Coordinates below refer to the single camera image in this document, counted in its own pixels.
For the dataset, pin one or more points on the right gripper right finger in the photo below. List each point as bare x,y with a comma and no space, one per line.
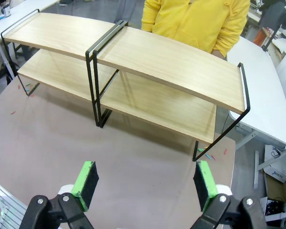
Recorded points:
205,186

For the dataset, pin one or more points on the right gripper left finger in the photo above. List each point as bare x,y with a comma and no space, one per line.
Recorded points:
85,186

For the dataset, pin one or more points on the person's left forearm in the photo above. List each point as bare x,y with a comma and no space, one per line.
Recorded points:
228,38

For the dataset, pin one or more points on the person's left hand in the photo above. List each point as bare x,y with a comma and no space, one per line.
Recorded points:
218,53

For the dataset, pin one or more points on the brown cardboard box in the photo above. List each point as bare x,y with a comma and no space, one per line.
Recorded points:
277,188

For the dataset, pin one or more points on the white printed carton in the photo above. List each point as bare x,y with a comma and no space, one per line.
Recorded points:
277,164

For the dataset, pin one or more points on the large white table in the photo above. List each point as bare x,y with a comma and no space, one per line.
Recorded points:
259,83

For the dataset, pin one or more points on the orange object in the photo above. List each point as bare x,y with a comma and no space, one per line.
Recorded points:
260,38

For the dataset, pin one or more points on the person torso yellow hoodie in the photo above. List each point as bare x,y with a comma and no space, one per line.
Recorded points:
195,19

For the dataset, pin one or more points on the background person grey trousers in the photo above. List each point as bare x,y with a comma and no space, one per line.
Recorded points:
128,9

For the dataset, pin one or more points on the background person grey hoodie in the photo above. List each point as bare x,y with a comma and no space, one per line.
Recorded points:
276,13

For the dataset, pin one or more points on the metal tumbler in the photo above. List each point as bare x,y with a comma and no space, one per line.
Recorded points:
6,10

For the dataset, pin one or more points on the wood shelf black metal frame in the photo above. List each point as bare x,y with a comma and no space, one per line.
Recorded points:
57,33
169,64

